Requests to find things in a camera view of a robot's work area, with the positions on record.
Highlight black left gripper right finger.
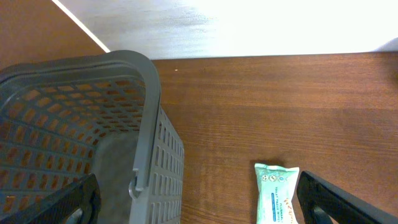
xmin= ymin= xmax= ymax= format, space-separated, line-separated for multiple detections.
xmin=296 ymin=171 xmax=397 ymax=224

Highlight mint green wipes pack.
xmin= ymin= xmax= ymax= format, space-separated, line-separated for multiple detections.
xmin=254 ymin=163 xmax=300 ymax=224

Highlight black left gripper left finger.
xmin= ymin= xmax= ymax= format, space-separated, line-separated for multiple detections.
xmin=1 ymin=174 xmax=101 ymax=224

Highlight grey plastic mesh basket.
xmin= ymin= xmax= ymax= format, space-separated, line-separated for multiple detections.
xmin=1 ymin=50 xmax=184 ymax=223

